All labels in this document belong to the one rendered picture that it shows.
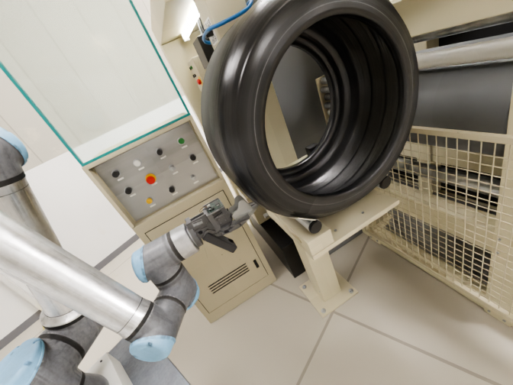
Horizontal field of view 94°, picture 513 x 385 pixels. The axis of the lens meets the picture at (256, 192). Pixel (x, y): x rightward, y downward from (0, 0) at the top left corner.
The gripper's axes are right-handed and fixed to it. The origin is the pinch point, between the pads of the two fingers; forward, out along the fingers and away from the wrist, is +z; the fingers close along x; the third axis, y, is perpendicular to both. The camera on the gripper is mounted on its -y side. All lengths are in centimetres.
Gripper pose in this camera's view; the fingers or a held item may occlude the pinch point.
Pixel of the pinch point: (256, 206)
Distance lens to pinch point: 72.2
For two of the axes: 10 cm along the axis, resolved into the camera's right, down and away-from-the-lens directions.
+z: 8.5, -4.9, 1.7
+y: -3.7, -8.1, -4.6
